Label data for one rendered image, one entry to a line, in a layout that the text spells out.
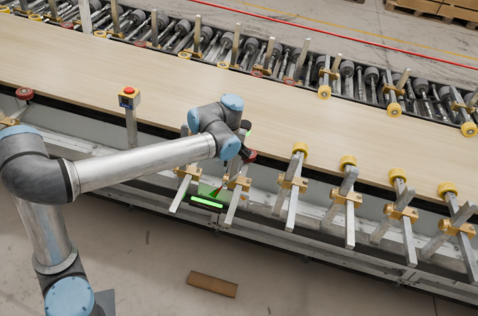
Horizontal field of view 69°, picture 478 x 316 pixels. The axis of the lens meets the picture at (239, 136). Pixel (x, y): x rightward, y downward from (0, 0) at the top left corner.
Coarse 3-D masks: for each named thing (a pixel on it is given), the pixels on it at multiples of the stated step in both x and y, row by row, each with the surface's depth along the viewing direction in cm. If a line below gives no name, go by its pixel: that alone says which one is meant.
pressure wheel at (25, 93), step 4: (20, 88) 186; (24, 88) 187; (28, 88) 187; (16, 92) 184; (20, 92) 185; (24, 92) 185; (28, 92) 185; (32, 92) 186; (20, 96) 183; (24, 96) 183; (28, 96) 185; (32, 96) 187; (28, 104) 191
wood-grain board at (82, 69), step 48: (0, 48) 212; (48, 48) 220; (96, 48) 228; (144, 48) 238; (48, 96) 189; (96, 96) 192; (144, 96) 198; (192, 96) 205; (240, 96) 213; (288, 96) 220; (288, 144) 186; (336, 144) 192; (384, 144) 198; (432, 144) 205; (432, 192) 175
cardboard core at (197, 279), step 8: (192, 272) 211; (192, 280) 208; (200, 280) 208; (208, 280) 208; (216, 280) 209; (224, 280) 211; (208, 288) 208; (216, 288) 207; (224, 288) 207; (232, 288) 207; (232, 296) 207
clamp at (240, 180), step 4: (224, 176) 167; (228, 176) 167; (240, 176) 168; (224, 180) 166; (236, 180) 166; (240, 180) 166; (244, 180) 166; (228, 184) 167; (232, 184) 166; (240, 184) 165; (244, 184) 164; (248, 184) 165; (232, 188) 168; (244, 188) 166; (248, 188) 165
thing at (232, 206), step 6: (246, 162) 177; (246, 168) 174; (240, 174) 170; (240, 186) 164; (234, 192) 161; (240, 192) 166; (234, 198) 159; (234, 204) 156; (228, 210) 153; (234, 210) 154; (228, 216) 151; (228, 222) 149
